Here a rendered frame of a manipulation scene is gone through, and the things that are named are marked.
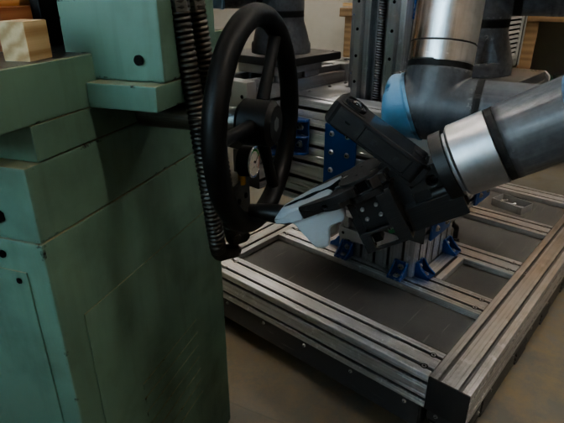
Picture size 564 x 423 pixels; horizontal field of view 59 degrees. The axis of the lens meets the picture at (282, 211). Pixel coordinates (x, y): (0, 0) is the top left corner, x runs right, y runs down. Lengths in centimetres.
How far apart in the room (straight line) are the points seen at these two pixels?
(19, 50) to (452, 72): 46
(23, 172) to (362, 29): 88
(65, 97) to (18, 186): 11
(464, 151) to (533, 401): 109
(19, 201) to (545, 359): 143
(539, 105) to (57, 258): 53
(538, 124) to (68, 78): 48
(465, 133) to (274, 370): 106
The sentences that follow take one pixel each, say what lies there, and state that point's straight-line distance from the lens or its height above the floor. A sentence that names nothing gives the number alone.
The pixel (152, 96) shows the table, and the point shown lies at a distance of 59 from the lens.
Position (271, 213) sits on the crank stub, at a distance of 61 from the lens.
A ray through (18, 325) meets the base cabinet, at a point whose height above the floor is 59.
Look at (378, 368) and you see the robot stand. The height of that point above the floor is 18.
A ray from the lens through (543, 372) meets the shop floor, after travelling 161.
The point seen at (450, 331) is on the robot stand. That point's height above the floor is 21.
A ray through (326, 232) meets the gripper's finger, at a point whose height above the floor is 72.
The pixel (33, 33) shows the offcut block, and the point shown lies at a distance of 61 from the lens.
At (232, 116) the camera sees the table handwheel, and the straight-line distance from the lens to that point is 65.
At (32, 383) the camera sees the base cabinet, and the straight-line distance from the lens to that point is 77.
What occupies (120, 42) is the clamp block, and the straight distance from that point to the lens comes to 63.
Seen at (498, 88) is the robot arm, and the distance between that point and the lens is 60.
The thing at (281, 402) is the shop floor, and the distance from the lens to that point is 136.
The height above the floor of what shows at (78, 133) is 81.
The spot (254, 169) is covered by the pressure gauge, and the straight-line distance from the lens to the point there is 98.
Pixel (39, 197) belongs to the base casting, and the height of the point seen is 76.
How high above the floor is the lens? 97
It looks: 25 degrees down
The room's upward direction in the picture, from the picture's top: straight up
